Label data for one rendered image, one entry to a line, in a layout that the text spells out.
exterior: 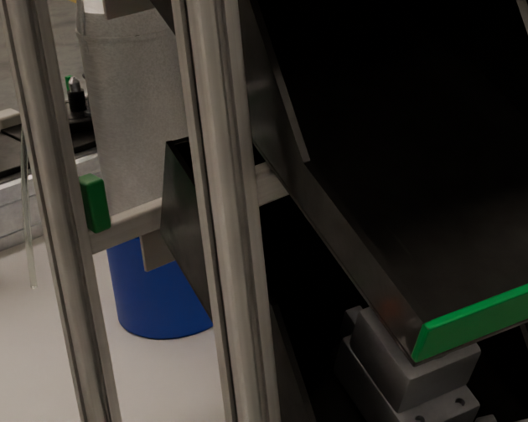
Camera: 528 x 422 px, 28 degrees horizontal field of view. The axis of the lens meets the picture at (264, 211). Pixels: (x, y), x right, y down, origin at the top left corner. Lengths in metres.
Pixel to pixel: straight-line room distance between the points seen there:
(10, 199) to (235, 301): 1.27
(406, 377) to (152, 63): 0.81
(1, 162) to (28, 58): 1.21
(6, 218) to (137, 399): 0.53
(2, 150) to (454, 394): 1.38
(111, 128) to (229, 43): 0.87
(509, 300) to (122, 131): 0.93
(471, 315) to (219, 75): 0.14
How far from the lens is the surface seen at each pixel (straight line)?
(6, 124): 1.94
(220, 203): 0.44
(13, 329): 1.48
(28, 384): 1.35
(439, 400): 0.53
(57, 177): 0.59
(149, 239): 0.65
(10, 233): 1.72
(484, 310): 0.39
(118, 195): 1.32
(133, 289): 1.36
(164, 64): 1.26
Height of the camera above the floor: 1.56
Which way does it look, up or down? 24 degrees down
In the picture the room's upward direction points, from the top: 6 degrees counter-clockwise
